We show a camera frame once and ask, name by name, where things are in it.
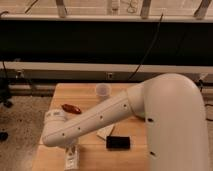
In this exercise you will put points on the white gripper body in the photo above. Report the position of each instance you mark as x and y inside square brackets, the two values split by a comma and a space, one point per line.
[54, 135]

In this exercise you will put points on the red chili pepper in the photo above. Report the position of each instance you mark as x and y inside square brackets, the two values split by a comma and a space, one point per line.
[71, 109]

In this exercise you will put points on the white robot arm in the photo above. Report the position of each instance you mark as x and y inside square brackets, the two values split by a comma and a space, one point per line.
[174, 109]

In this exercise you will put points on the clear plastic cup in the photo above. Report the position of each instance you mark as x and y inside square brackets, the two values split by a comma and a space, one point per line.
[103, 91]

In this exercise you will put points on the black rectangular box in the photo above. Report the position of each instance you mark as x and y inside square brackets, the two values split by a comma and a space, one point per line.
[116, 142]

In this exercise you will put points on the clear plastic bottle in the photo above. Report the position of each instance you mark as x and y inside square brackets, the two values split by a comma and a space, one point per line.
[71, 158]

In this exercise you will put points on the white small box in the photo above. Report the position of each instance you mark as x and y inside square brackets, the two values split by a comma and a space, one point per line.
[103, 133]

